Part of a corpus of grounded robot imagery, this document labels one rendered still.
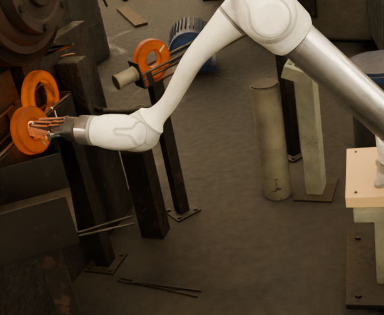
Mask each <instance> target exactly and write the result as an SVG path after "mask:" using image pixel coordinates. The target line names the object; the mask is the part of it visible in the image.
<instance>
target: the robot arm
mask: <svg viewBox="0 0 384 315"><path fill-rule="evenodd" d="M244 33H247V35H249V37H251V38H252V39H253V40H254V41H256V42H257V43H258V44H260V45H262V46H263V47H264V48H266V49H267V50H269V51H270V52H272V53H273V54H276V55H280V56H284V55H285V56H286V57H287V58H288V59H289V60H291V61H292V62H293V63H294V64H295V65H297V66H298V67H299V68H300V69H301V70H302V71H303V72H304V73H305V74H307V75H308V76H309V77H310V78H311V79H312V80H314V82H316V83H317V84H318V85H319V86H320V87H321V88H322V89H324V90H325V91H326V92H327V93H328V94H329V95H330V96H331V97H332V98H333V99H335V100H336V101H337V102H338V103H340V104H341V105H342V106H343V107H344V108H345V109H346V110H347V111H348V112H349V113H351V114H352V115H353V116H354V117H355V118H357V120H359V121H360V122H361V123H362V124H363V125H364V126H365V127H366V128H368V129H369V130H370V131H371V132H372V133H373V134H374V135H375V138H376V148H377V152H378V159H376V161H375V164H376V166H377V170H376V179H375V181H374V188H377V189H381V188H384V90H383V89H382V88H380V87H379V86H378V85H377V84H376V83H375V82H374V81H372V80H371V79H370V78H369V77H368V76H367V75H366V74H365V73H364V72H363V71H362V70H361V69H360V68H359V67H358V66H356V65H355V64H354V63H353V62H352V61H351V60H350V59H348V58H347V57H346V56H345V55H344V54H343V53H342V52H341V51H340V50H339V49H338V48H337V47H336V46H335V45H334V44H332V43H331V42H330V41H329V40H328V39H327V38H326V37H324V35H322V33H321V32H319V30H317V29H316V28H315V27H314V26H313V25H312V21H311V17H310V15H309V13H308V12H307V11H306V10H305V8H304V7H303V6H302V5H301V4H300V3H299V2H298V1H297V0H225V1H224V3H223V4H222V5H221V6H220V7H219V8H218V9H217V11H216V12H215V13H214V15H213V17H212V18H211V19H210V21H209V22H208V23H207V25H206V26H205V27H204V29H203V30H202V31H201V32H200V34H199V35H198V36H197V38H196V39H195V40H194V41H193V43H192V44H191V45H190V47H189V48H188V49H187V51H186V52H185V54H184V55H183V57H182V58H181V61H180V62H179V64H178V67H177V68H176V71H175V72H174V74H173V77H172V78H171V81H170V82H169V85H168V87H167V89H166V91H165V93H164V94H163V96H162V98H161V99H160V100H159V101H158V102H157V103H156V104H155V105H154V106H152V107H150V108H147V109H144V108H141V109H139V110H138V111H136V112H134V113H132V114H130V115H124V114H103V115H101V116H88V115H80V116H79V117H69V116H64V117H46V118H39V120H38V121H34V122H33V121H29V122H28V132H29V135H30V136H34V137H37V138H41V139H45V140H47V141H51V138H53V137H57V138H60V137H63V138H65V140H67V141H72V142H77V143H78V144H83V145H91V146H99V147H101V148H105V149H110V150H115V151H131V152H143V151H147V150H150V149H151V148H153V147H154V146H155V145H156V144H157V143H158V141H159V137H160V135H161V133H162V132H163V124H164V122H165V121H166V120H167V119H168V117H169V116H170V115H171V113H172V112H173V111H174V110H175V108H176V107H177V105H178V104H179V102H180V101H181V99H182V97H183V96H184V94H185V92H186V91H187V89H188V88H189V86H190V84H191V83H192V81H193V79H194V78H195V76H196V75H197V73H198V71H199V70H200V69H201V67H202V66H203V64H204V63H205V62H206V61H207V60H208V59H209V58H210V57H211V56H212V55H214V54H215V53H216V52H218V51H219V50H220V49H222V48H223V47H225V46H226V45H228V44H229V43H231V42H233V41H234V40H235V39H238V38H239V37H240V36H242V35H244Z"/></svg>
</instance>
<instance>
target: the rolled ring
mask: <svg viewBox="0 0 384 315"><path fill-rule="evenodd" d="M38 82H41V83H42V84H43V86H44V88H45V90H46V94H47V105H46V109H45V111H46V110H48V109H49V108H50V107H51V106H52V105H54V104H55V103H57V102H58V101H59V91H58V86H57V84H56V81H55V80H54V78H53V77H52V75H51V74H50V73H48V72H47V71H43V70H40V71H31V72H30V73H29V74H28V75H27V76H26V77H25V79H24V81H23V85H22V88H21V103H22V107H23V106H29V105H32V106H36V103H35V99H34V93H35V88H36V86H37V84H38ZM45 111H44V112H45Z"/></svg>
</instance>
